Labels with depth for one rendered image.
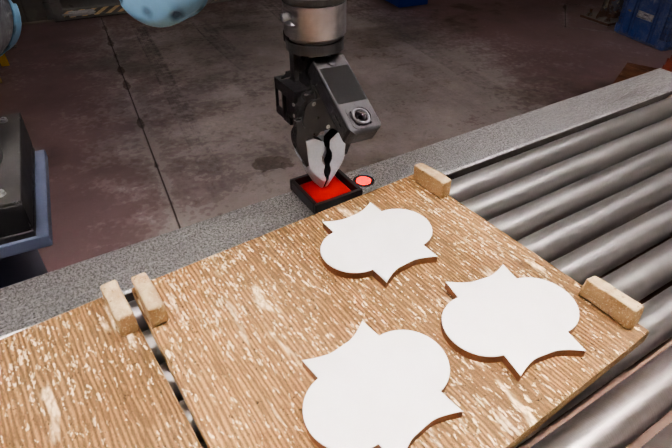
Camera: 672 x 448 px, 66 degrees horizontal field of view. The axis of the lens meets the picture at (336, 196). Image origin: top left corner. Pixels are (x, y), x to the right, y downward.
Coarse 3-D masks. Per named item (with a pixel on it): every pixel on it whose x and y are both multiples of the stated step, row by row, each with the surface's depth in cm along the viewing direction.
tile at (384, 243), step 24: (360, 216) 65; (384, 216) 65; (408, 216) 65; (336, 240) 61; (360, 240) 61; (384, 240) 61; (408, 240) 61; (336, 264) 58; (360, 264) 58; (384, 264) 58; (408, 264) 59
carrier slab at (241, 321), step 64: (384, 192) 71; (256, 256) 61; (320, 256) 61; (448, 256) 61; (512, 256) 61; (192, 320) 53; (256, 320) 53; (320, 320) 53; (384, 320) 53; (192, 384) 47; (256, 384) 47; (448, 384) 47; (512, 384) 47; (576, 384) 47
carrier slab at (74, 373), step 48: (48, 336) 51; (96, 336) 51; (0, 384) 47; (48, 384) 47; (96, 384) 47; (144, 384) 47; (0, 432) 43; (48, 432) 43; (96, 432) 43; (144, 432) 43; (192, 432) 43
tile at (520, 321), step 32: (448, 288) 56; (480, 288) 55; (512, 288) 55; (544, 288) 55; (448, 320) 52; (480, 320) 52; (512, 320) 52; (544, 320) 52; (576, 320) 52; (480, 352) 48; (512, 352) 48; (544, 352) 48; (576, 352) 49
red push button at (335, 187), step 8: (304, 184) 75; (312, 184) 75; (328, 184) 75; (336, 184) 75; (312, 192) 73; (320, 192) 73; (328, 192) 73; (336, 192) 73; (344, 192) 73; (320, 200) 72
